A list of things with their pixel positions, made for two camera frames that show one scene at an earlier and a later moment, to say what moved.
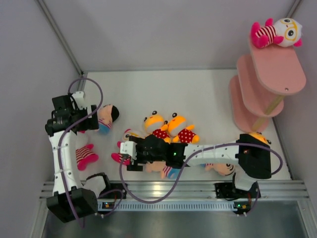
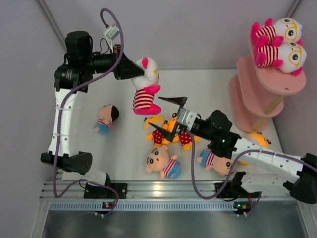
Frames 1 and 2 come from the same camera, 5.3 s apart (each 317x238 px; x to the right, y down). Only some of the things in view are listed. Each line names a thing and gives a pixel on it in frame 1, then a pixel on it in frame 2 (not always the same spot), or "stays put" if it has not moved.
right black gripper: x=134 y=166 → x=178 y=128
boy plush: x=223 y=168 stays put
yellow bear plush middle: x=179 y=132 stays put
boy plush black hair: x=107 y=114 stays put
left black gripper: x=90 y=123 → x=126 y=69
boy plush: x=165 y=170 stays put
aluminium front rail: x=197 y=190 stays put
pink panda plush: x=84 y=155 → x=147 y=86
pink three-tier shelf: x=256 y=93 stays put
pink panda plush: x=285 y=31 stays put
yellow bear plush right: x=258 y=135 stays put
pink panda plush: x=116 y=157 → x=290 y=57
